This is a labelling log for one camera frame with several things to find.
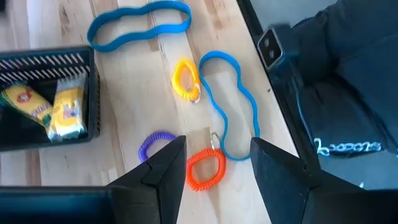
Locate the silver depth camera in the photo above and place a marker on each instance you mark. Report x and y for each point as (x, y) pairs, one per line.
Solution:
(270, 46)

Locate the blue rubber band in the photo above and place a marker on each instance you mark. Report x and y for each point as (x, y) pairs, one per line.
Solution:
(107, 48)
(217, 53)

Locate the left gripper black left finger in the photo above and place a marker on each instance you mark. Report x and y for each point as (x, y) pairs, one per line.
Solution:
(168, 180)

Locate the yellow packet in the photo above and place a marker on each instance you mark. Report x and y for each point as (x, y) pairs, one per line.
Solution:
(25, 99)
(66, 115)

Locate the black plastic basket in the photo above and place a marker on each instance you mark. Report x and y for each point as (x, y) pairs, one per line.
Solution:
(18, 137)

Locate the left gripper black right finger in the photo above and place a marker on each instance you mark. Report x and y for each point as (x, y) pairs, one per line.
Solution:
(286, 186)

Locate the person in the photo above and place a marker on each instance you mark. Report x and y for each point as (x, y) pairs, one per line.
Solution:
(357, 93)

